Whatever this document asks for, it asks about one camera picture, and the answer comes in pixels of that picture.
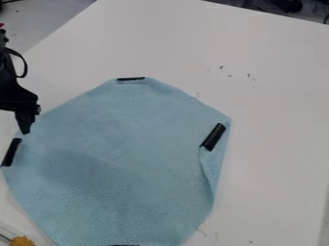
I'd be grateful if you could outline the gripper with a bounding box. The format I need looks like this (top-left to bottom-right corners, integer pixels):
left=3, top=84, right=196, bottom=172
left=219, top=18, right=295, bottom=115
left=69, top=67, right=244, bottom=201
left=0, top=54, right=43, bottom=135

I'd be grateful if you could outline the light blue cloth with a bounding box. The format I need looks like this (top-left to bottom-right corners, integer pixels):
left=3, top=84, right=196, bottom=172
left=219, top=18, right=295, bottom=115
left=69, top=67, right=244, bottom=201
left=0, top=76, right=233, bottom=246

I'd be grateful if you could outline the yellow toy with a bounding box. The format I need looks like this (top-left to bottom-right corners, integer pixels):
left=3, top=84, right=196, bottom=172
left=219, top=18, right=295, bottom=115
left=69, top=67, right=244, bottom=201
left=8, top=235, right=37, bottom=246

